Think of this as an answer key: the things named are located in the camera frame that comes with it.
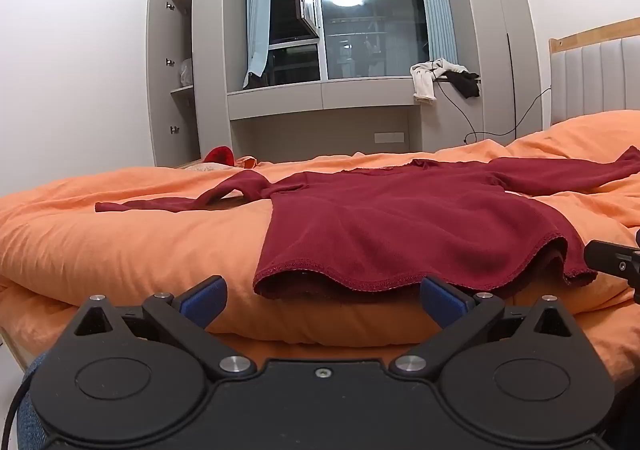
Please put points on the white wall socket plate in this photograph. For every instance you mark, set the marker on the white wall socket plate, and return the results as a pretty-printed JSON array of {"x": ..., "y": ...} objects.
[{"x": 390, "y": 137}]

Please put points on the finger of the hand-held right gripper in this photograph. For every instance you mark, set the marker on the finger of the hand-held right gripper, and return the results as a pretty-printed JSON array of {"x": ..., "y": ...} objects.
[{"x": 607, "y": 257}]

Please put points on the black garment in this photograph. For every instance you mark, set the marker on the black garment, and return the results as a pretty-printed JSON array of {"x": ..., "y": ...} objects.
[{"x": 467, "y": 84}]

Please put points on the white garment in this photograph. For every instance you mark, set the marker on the white garment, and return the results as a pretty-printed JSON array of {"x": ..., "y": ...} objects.
[{"x": 424, "y": 79}]

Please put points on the dark cloth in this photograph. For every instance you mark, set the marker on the dark cloth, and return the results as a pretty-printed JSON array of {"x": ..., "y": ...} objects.
[{"x": 254, "y": 79}]

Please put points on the bright red cloth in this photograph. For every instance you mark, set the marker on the bright red cloth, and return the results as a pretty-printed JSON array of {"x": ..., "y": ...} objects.
[{"x": 220, "y": 155}]

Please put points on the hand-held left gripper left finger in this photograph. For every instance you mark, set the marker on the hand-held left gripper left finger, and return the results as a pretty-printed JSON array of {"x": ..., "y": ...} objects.
[{"x": 206, "y": 302}]

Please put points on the dark red sweater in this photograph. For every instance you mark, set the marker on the dark red sweater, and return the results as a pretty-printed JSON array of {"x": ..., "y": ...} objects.
[{"x": 400, "y": 230}]

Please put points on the padded bed headboard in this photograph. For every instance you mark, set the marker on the padded bed headboard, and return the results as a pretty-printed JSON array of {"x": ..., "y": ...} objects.
[{"x": 600, "y": 79}]

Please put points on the orange duvet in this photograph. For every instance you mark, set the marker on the orange duvet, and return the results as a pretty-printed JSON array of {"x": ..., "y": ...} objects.
[{"x": 125, "y": 240}]

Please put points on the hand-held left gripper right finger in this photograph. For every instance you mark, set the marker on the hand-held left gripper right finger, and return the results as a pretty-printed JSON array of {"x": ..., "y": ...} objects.
[{"x": 440, "y": 302}]

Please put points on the small orange cloth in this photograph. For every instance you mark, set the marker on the small orange cloth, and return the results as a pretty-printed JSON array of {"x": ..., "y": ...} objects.
[{"x": 247, "y": 162}]

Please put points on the clear plastic bag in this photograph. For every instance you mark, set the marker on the clear plastic bag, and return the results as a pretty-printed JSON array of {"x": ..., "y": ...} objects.
[{"x": 186, "y": 72}]

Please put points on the blue denim trousers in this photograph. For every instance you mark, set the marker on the blue denim trousers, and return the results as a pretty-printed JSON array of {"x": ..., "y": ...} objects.
[{"x": 27, "y": 410}]

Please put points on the open wardrobe door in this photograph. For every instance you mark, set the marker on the open wardrobe door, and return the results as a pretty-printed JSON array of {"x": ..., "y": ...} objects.
[{"x": 159, "y": 79}]

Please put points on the pale floral pillow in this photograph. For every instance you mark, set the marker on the pale floral pillow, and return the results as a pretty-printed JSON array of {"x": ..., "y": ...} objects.
[{"x": 205, "y": 167}]

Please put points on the wooden bed frame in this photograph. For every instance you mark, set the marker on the wooden bed frame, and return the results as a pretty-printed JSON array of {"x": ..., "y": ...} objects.
[{"x": 15, "y": 347}]

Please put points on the window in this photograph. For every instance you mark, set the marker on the window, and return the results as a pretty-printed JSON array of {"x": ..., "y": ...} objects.
[{"x": 370, "y": 19}]

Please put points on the grey built-in wardrobe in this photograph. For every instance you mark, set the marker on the grey built-in wardrobe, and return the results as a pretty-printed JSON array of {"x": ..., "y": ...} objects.
[{"x": 500, "y": 29}]

